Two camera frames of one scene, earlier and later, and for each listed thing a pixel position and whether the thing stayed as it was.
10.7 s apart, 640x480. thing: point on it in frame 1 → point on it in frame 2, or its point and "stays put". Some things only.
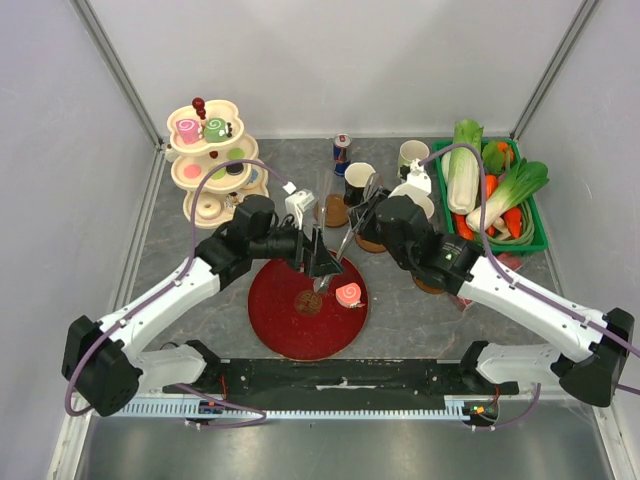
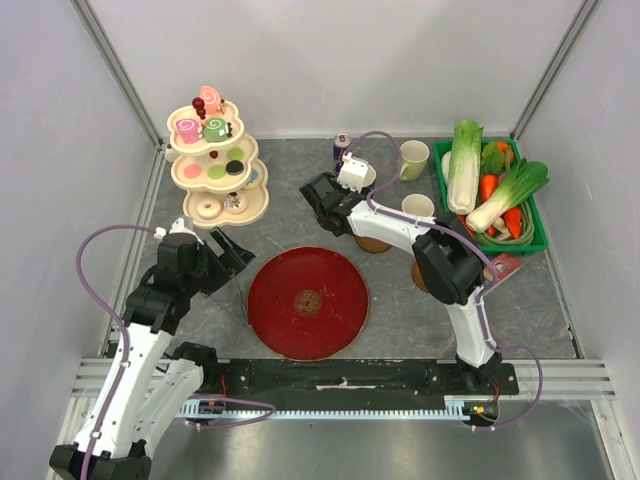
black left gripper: x=306 y=251 → x=232 y=261
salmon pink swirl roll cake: x=348 y=294 → x=211 y=97
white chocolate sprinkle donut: x=232 y=201 stays put
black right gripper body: x=370 y=229 → x=332 y=178
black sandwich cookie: x=235 y=169 stays put
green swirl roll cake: x=215 y=130 stays put
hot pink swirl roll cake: x=189 y=130 stays put
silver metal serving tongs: x=348 y=232 → x=241 y=316
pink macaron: x=192 y=171 stays put
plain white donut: x=208 y=208 stays put
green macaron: x=219 y=174 stays put
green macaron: x=236 y=154 stays put
